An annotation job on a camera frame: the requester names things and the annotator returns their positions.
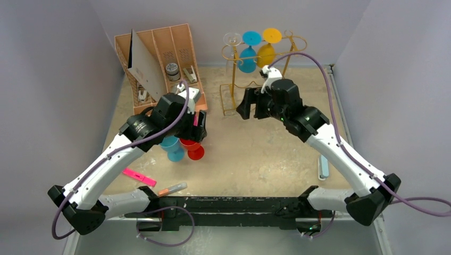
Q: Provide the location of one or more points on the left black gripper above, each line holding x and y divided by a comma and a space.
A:
194, 133

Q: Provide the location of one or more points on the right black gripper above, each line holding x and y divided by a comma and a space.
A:
258, 105

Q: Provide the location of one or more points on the red wine glass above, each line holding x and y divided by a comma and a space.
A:
194, 149

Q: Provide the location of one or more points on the blue wine glass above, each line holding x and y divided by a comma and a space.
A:
247, 64
171, 145

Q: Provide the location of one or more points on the clear wine glass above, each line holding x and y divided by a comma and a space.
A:
231, 40

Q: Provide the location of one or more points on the magenta wine glass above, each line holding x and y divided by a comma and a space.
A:
195, 123

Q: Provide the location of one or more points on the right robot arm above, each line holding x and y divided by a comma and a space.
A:
368, 195

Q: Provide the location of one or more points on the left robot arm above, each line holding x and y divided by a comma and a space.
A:
82, 201

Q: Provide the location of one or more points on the gold wine glass rack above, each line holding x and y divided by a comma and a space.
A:
227, 91

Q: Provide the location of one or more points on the yellow wine glass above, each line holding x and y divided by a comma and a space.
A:
266, 53

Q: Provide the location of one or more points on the grey orange marker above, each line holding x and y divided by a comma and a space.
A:
173, 189

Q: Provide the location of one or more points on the stapler in organizer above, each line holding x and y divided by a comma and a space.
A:
190, 74

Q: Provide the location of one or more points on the small round tin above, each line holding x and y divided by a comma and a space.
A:
172, 71

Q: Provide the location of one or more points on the pink highlighter marker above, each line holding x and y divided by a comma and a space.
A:
139, 177

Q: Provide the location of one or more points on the peach file organizer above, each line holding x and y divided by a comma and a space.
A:
166, 45

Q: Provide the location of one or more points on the light blue eraser bar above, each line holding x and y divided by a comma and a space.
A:
323, 168

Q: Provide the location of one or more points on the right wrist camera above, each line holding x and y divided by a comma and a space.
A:
270, 75

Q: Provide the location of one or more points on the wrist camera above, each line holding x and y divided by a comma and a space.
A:
270, 75
192, 94

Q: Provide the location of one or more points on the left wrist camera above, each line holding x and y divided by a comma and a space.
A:
192, 94

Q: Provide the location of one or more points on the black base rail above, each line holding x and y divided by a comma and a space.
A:
285, 213

